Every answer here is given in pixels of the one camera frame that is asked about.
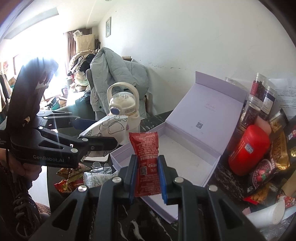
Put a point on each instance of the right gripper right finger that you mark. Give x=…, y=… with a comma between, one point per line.
x=167, y=176

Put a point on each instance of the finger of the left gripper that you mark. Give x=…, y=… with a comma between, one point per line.
x=100, y=142
x=82, y=124

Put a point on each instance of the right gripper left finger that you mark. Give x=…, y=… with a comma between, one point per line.
x=131, y=177

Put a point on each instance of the white printed snack pack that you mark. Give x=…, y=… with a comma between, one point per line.
x=92, y=180
x=109, y=126

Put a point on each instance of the red ketchup sachet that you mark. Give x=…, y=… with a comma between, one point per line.
x=146, y=148

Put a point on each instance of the clear plastic cap holder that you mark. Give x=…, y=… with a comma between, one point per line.
x=97, y=167

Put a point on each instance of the brown cereal snack pack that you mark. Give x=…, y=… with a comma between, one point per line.
x=66, y=173

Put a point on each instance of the red gold candy pack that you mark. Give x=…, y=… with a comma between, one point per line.
x=64, y=187

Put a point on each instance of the person left hand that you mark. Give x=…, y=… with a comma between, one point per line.
x=29, y=171

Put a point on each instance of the dark green sofa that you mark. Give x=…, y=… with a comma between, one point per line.
x=78, y=104

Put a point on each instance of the white smartphone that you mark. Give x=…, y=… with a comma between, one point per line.
x=96, y=159

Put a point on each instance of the lavender open gift box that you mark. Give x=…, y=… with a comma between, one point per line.
x=197, y=132

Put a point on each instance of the white cinnamoroll water bottle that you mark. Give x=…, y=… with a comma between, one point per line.
x=123, y=99

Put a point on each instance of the pile of clothes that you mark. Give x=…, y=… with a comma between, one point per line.
x=78, y=66

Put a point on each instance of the grey-green puffer jacket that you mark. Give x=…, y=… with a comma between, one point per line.
x=108, y=68

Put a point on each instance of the red canister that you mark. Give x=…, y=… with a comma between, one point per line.
x=249, y=151

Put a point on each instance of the clear jar dark label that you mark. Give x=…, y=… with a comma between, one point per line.
x=249, y=114

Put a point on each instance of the white paper cup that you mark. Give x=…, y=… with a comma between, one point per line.
x=268, y=216

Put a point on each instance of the clear jar red contents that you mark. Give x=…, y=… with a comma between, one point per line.
x=258, y=86

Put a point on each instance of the black gold oat bag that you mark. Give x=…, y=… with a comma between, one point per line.
x=281, y=154

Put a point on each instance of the clear jar blue label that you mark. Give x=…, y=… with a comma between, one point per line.
x=269, y=97

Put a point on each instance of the white paper sheet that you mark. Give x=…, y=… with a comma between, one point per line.
x=285, y=88

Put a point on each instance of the framed wall picture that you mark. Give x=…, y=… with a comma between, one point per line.
x=108, y=27

